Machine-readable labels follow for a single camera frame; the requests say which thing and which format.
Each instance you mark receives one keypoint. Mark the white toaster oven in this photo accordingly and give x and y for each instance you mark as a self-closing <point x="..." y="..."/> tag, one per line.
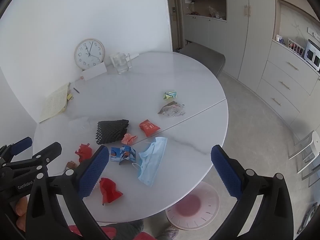
<point x="312" y="55"/>

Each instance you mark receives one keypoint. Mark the red snack packet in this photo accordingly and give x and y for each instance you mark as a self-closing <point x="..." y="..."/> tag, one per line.
<point x="149" y="128"/>

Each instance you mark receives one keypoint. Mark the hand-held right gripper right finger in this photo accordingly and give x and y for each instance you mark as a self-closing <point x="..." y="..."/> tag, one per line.
<point x="226" y="173"/>

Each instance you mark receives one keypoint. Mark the person's right leg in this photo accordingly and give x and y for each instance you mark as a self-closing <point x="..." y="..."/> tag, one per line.
<point x="167" y="233"/>

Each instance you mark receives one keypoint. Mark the grey chair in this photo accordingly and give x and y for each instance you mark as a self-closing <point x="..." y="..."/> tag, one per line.
<point x="206" y="57"/>

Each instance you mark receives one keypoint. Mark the tall grey cabinet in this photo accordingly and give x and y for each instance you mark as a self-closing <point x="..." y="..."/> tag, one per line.
<point x="240" y="35"/>

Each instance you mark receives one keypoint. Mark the person's left hand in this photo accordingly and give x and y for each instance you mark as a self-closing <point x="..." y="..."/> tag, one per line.
<point x="21" y="206"/>

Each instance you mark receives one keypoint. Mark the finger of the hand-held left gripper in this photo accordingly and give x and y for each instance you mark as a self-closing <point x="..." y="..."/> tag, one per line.
<point x="50" y="152"/>
<point x="22" y="145"/>

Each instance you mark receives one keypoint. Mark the wooden door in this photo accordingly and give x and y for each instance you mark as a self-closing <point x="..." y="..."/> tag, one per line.
<point x="175" y="17"/>

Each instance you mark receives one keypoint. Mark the person's left leg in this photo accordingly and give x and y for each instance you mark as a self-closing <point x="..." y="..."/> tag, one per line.
<point x="125" y="230"/>

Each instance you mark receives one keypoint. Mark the green crumpled wrapper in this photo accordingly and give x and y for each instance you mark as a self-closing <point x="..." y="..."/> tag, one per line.
<point x="170" y="95"/>

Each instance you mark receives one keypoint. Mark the white box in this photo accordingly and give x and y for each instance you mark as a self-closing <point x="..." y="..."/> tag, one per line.
<point x="93" y="71"/>

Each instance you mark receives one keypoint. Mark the red wrapper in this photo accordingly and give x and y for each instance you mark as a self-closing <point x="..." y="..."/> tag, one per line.
<point x="110" y="192"/>

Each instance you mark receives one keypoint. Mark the clear plastic wrapper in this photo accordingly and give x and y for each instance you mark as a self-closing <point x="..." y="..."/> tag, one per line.
<point x="172" y="108"/>

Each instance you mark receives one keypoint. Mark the wall niche shelf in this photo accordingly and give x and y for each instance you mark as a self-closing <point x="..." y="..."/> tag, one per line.
<point x="203" y="7"/>

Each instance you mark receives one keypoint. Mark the dark pen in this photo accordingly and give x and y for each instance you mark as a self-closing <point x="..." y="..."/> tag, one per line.
<point x="76" y="90"/>

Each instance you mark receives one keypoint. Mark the person's leg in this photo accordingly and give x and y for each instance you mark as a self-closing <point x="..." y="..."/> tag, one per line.
<point x="167" y="233"/>
<point x="125" y="230"/>

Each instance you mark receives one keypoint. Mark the open notebook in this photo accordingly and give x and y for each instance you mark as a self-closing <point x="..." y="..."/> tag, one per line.
<point x="53" y="102"/>

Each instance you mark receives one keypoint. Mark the grey drawer unit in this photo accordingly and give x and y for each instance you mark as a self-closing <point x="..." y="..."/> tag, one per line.
<point x="285" y="80"/>

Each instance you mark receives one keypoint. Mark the black foam net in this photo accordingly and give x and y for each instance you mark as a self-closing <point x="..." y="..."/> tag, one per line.
<point x="112" y="131"/>

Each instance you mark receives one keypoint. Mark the blue snack wrapper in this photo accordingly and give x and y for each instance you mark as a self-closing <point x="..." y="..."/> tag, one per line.
<point x="123" y="155"/>

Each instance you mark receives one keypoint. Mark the red paper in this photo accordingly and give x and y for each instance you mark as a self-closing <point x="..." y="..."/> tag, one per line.
<point x="83" y="153"/>

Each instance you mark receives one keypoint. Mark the pink trash bin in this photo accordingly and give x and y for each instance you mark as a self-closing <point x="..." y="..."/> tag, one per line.
<point x="193" y="208"/>

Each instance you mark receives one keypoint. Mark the blue face mask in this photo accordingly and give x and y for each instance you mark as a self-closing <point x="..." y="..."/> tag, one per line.
<point x="151" y="163"/>

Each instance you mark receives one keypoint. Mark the round wall clock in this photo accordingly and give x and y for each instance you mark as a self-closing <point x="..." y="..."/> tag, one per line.
<point x="86" y="52"/>

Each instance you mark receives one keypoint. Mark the red garment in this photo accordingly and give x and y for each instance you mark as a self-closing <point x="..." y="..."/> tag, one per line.
<point x="142" y="236"/>

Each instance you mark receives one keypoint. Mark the clear glass pitcher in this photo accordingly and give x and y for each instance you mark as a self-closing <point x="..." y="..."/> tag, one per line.
<point x="121" y="63"/>

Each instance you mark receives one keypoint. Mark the brown candy wrapper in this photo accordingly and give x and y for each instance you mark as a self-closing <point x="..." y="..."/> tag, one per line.
<point x="71" y="166"/>

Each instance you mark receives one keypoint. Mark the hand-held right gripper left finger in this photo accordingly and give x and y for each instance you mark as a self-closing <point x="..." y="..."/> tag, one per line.
<point x="93" y="172"/>

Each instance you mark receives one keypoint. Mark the pink crumpled paper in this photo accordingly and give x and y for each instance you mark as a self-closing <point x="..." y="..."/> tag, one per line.
<point x="129" y="139"/>

